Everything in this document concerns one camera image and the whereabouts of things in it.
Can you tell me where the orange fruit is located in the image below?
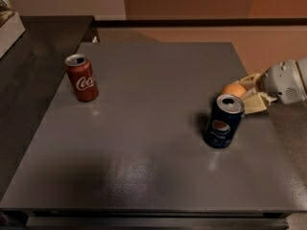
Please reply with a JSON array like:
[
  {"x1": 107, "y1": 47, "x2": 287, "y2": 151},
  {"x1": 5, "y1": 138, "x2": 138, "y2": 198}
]
[{"x1": 222, "y1": 83, "x2": 247, "y2": 98}]

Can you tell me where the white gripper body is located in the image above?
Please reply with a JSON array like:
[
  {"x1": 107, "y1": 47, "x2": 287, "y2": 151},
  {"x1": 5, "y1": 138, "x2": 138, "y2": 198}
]
[{"x1": 261, "y1": 59, "x2": 307, "y2": 104}]

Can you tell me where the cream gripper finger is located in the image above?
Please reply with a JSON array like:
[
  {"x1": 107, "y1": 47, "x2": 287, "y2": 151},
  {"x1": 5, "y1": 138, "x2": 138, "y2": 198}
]
[
  {"x1": 241, "y1": 87, "x2": 276, "y2": 115},
  {"x1": 236, "y1": 73, "x2": 262, "y2": 90}
]

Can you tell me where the red coca-cola can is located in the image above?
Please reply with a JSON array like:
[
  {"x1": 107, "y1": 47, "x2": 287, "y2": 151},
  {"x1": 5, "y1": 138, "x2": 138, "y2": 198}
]
[{"x1": 65, "y1": 54, "x2": 99, "y2": 102}]

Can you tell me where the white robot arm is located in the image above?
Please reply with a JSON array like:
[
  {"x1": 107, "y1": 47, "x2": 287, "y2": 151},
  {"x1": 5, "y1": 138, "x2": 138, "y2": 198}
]
[{"x1": 237, "y1": 58, "x2": 307, "y2": 114}]

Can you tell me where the dark blue pepsi can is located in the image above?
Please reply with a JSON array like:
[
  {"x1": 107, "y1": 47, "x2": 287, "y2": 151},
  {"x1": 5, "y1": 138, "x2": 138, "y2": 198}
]
[{"x1": 203, "y1": 94, "x2": 245, "y2": 149}]

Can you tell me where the white box at left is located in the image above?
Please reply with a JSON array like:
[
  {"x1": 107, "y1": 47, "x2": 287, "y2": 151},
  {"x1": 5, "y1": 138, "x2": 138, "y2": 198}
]
[{"x1": 0, "y1": 13, "x2": 25, "y2": 58}]

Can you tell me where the patterned item on box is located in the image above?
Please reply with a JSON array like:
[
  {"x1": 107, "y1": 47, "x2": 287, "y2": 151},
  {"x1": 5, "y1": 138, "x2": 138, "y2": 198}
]
[{"x1": 0, "y1": 0, "x2": 14, "y2": 27}]

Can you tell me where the dark side counter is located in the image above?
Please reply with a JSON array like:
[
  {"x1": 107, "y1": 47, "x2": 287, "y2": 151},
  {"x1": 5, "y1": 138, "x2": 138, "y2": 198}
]
[{"x1": 0, "y1": 15, "x2": 93, "y2": 198}]

